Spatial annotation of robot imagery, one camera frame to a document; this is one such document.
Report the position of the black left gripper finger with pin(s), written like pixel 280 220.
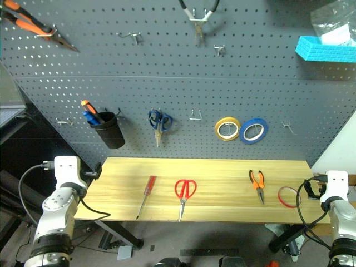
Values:
pixel 98 170

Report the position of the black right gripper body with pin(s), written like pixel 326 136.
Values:
pixel 321 190

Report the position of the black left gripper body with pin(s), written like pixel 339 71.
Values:
pixel 88 173

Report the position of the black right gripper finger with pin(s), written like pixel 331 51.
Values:
pixel 307 187
pixel 313 197

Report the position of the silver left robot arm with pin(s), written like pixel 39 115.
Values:
pixel 57 211

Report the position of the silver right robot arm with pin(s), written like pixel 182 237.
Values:
pixel 343 222

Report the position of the grey metal pegboard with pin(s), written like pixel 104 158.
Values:
pixel 178 83

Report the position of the black plastic cup holder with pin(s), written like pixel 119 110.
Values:
pixel 109 132

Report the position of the black table leg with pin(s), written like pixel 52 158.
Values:
pixel 122 235
pixel 286 236

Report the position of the small orange black pliers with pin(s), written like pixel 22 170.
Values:
pixel 259 186

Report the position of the blue tape roll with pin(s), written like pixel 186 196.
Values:
pixel 246 129

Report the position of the grey foot pedal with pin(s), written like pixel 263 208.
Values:
pixel 125 252

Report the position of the yellow tape roll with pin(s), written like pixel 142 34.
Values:
pixel 219 128

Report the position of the dark rounded shape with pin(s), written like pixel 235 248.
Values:
pixel 168 262

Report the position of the cyan plastic bin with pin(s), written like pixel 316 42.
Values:
pixel 320 51

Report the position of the orange black long-nose pliers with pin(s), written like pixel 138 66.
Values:
pixel 33 24

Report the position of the clear plastic bag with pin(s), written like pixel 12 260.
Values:
pixel 332 19

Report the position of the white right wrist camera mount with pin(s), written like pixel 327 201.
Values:
pixel 336 185

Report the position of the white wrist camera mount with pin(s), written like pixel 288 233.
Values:
pixel 336 185
pixel 66 171

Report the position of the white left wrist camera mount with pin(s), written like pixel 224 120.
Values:
pixel 66 171

